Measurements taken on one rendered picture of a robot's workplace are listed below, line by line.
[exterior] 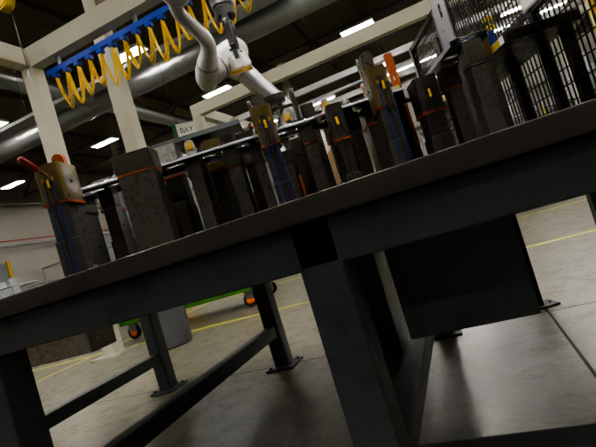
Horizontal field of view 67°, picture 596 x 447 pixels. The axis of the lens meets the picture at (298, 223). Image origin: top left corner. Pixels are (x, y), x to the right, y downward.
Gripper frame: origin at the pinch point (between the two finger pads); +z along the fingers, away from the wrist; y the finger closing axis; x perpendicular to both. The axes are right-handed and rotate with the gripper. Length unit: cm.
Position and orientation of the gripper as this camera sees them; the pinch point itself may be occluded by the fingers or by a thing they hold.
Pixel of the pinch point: (239, 59)
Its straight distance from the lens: 179.4
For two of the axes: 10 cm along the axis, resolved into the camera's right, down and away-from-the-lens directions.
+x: 9.5, -2.8, -1.0
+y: -1.1, 0.0, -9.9
